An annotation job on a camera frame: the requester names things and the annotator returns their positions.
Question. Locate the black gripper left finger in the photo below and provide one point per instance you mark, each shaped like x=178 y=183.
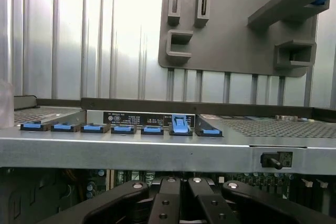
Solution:
x=165 y=208

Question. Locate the blue slot retention clip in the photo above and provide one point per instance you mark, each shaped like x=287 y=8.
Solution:
x=152 y=130
x=123 y=129
x=180 y=125
x=64 y=127
x=32 y=125
x=94 y=128
x=211 y=132

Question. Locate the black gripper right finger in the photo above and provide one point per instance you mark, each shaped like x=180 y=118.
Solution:
x=262 y=203

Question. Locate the black intrusion switch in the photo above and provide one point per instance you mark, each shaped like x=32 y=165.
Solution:
x=273 y=161

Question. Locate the grey plastic parts rack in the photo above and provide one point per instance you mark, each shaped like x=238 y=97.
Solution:
x=236 y=24

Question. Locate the open black PC case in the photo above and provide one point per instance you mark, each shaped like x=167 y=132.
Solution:
x=131 y=150

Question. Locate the green motherboard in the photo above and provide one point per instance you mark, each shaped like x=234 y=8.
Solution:
x=262 y=179

